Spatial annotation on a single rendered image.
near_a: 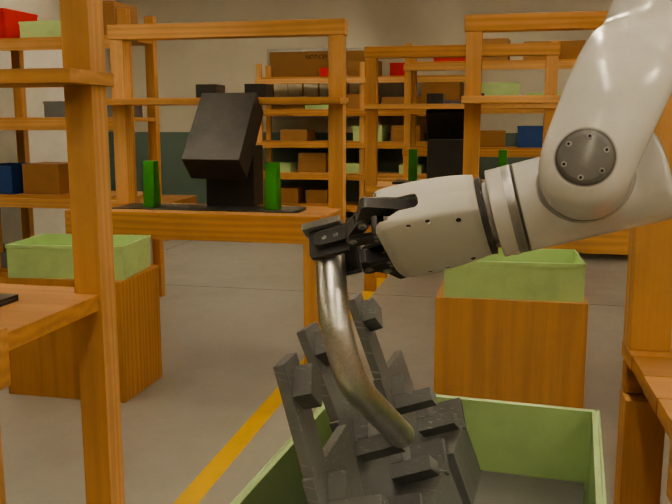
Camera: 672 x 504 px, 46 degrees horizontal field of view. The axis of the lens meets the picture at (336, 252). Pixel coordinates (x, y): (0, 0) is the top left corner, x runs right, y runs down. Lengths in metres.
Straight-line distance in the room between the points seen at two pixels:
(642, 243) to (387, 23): 10.04
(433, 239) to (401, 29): 11.00
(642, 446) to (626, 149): 1.42
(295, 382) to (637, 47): 0.43
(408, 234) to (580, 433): 0.64
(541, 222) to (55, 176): 5.92
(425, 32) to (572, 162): 11.04
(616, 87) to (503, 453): 0.77
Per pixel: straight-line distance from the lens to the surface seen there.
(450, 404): 1.29
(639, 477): 2.06
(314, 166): 11.27
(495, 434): 1.32
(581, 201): 0.67
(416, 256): 0.77
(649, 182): 0.74
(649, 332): 1.95
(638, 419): 2.01
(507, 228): 0.74
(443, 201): 0.74
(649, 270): 1.92
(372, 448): 1.00
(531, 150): 8.41
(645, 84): 0.69
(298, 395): 0.79
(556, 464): 1.33
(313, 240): 0.79
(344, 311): 0.76
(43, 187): 6.57
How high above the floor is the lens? 1.39
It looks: 9 degrees down
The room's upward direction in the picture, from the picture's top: straight up
